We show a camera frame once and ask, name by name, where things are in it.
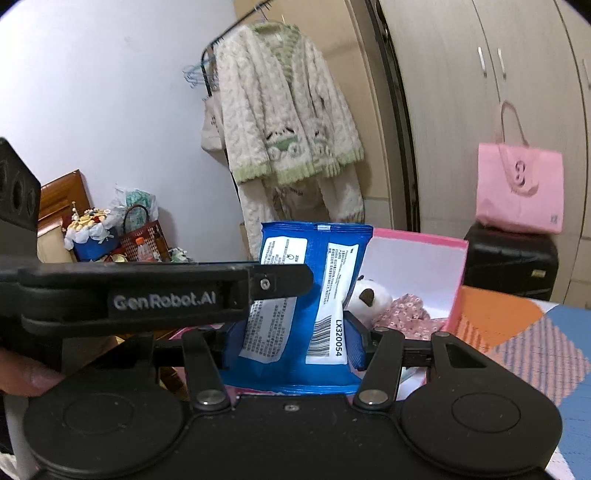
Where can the cream knitted cardigan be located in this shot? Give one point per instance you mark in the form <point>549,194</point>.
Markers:
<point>277,92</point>

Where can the patchwork knitted blanket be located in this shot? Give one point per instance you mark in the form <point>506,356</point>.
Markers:
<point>531,332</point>

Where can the wooden headboard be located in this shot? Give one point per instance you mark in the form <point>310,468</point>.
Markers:
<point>64,194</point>

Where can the pink floral cloth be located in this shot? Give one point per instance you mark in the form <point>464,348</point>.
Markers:
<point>406,316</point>

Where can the light wood wardrobe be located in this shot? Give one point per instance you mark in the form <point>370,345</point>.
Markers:
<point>531,46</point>

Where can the pink cardboard box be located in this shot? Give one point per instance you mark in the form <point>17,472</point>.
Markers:
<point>415,263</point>

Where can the blue plastic packet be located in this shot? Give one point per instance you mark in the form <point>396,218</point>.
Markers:
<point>304,332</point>

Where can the black suitcase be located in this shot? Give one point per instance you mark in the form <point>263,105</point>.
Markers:
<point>508,267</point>

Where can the pink tote bag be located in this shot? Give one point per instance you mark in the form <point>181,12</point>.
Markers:
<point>521,194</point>

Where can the white panda plush toy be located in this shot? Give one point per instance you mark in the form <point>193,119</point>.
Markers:
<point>369,300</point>

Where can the brown paper bag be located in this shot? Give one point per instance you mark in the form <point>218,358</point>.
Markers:
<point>295,201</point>

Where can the cream knitted pants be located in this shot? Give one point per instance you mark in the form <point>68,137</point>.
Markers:
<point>341,203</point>

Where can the tall beige wooden panel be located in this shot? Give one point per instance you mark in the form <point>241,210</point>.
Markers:
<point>351,55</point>

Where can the plaid basket bag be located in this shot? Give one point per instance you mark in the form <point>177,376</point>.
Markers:
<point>152,235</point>

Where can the white green plastic bag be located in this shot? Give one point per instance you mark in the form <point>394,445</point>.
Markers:
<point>136,198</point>

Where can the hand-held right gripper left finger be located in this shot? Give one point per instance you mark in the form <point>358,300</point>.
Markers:
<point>231,344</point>

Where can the flower bouquet blue wrap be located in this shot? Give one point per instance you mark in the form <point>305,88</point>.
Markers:
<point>90,235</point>

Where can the person's left hand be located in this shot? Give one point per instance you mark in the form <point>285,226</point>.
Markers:
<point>27,376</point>

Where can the black clothes rack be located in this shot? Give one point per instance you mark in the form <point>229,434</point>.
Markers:
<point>397,92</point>

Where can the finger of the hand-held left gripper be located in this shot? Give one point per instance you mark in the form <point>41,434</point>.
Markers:
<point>286,280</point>

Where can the orange drink bottle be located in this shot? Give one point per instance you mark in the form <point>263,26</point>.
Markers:
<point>144,251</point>

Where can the beige canvas tote bag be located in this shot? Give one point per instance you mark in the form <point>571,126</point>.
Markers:
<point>213,129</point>

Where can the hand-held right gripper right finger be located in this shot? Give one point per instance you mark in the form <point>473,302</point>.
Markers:
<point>355,344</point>

